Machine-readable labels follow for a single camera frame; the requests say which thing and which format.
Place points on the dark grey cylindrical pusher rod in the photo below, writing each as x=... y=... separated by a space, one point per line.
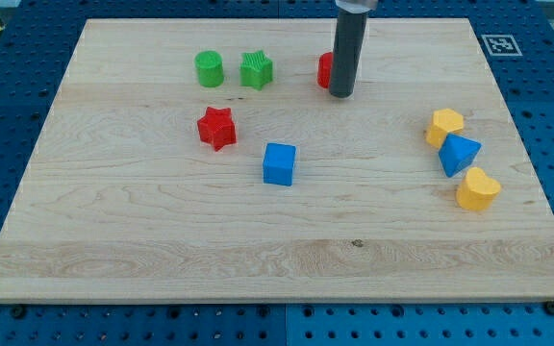
x=348 y=42

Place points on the silver metal rod mount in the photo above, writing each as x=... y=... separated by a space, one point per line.
x=357 y=6

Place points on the green star block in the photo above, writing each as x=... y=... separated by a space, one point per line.
x=255 y=70

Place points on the red star block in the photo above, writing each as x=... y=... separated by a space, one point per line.
x=217 y=128

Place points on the red cylinder block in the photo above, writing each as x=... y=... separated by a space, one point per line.
x=324 y=69

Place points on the yellow hexagon block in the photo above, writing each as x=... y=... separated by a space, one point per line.
x=442 y=123

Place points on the green cylinder block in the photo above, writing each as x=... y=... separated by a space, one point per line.
x=209 y=68

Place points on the white fiducial marker tag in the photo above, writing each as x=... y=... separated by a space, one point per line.
x=501 y=45

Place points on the blue cube block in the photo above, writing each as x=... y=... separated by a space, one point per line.
x=278 y=164

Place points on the blue triangle block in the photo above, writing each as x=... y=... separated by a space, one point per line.
x=457 y=153

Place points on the yellow heart block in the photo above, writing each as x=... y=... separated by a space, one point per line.
x=477 y=190

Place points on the light wooden board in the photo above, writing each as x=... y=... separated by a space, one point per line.
x=122 y=203

